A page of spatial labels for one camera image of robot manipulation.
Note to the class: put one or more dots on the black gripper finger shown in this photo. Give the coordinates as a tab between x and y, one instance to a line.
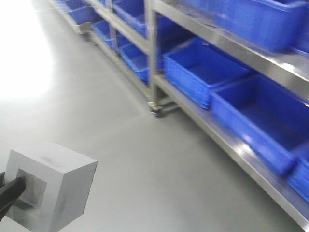
10	192

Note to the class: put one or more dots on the gray hollow cube base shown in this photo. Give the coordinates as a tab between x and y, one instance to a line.
58	182

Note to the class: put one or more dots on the distant steel shelf rack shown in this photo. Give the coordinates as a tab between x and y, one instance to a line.
157	27

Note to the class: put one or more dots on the blue bin on distant rack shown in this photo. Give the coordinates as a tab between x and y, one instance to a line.
200	68
271	24
270	119
137	61

